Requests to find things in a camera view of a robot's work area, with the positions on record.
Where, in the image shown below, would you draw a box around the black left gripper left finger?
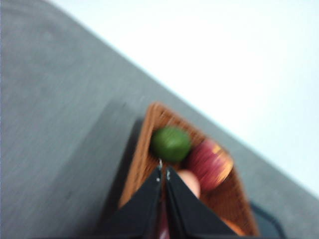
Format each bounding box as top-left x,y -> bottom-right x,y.
99,167 -> 162,239

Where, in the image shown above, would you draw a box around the beige egg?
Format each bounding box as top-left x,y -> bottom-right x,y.
177,170 -> 200,198

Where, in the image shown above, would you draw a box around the red yellow apple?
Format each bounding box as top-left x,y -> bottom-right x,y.
184,138 -> 234,192

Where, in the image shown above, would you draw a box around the green round fruit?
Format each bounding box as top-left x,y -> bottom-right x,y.
151,126 -> 192,163

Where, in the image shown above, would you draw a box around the dark blue tray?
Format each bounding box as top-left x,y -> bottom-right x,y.
249,201 -> 286,239

